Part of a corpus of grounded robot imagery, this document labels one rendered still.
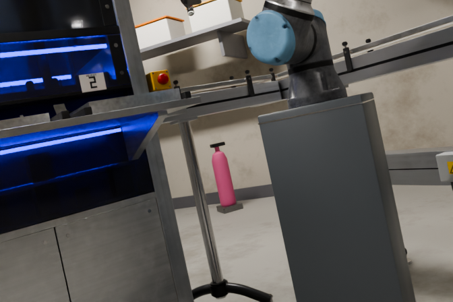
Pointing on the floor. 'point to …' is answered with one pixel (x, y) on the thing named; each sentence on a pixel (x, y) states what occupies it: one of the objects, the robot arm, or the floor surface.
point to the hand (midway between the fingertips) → (187, 3)
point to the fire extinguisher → (224, 181)
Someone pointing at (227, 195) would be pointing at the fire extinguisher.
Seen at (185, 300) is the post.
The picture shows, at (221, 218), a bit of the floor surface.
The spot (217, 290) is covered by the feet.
